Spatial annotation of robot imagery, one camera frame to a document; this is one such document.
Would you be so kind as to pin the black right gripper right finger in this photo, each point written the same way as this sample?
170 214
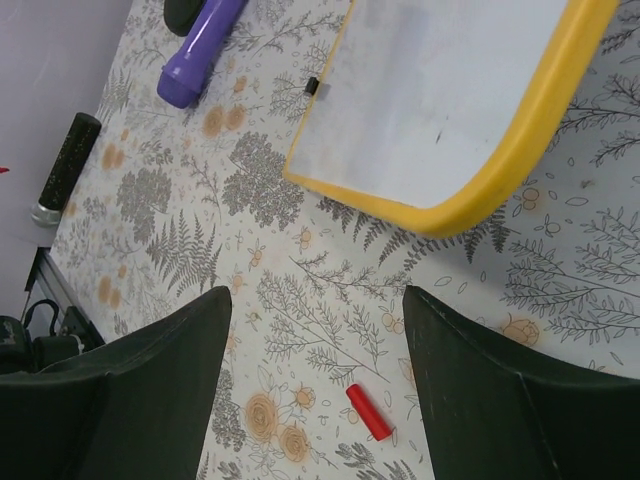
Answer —
495 409

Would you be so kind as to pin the wire whiteboard stand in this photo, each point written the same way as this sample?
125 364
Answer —
314 86

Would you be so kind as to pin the red marker cap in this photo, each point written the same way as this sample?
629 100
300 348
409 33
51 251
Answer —
369 413

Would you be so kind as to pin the black flashlight silver head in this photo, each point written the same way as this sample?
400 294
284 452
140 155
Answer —
68 166

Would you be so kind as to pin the yellow framed whiteboard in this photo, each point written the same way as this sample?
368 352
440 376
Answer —
429 114

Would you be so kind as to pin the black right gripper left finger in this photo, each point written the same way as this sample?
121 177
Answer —
135 408

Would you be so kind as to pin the floral table mat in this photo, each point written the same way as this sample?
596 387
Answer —
174 202

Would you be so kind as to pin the aluminium frame rail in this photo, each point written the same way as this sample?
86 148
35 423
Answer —
52 308

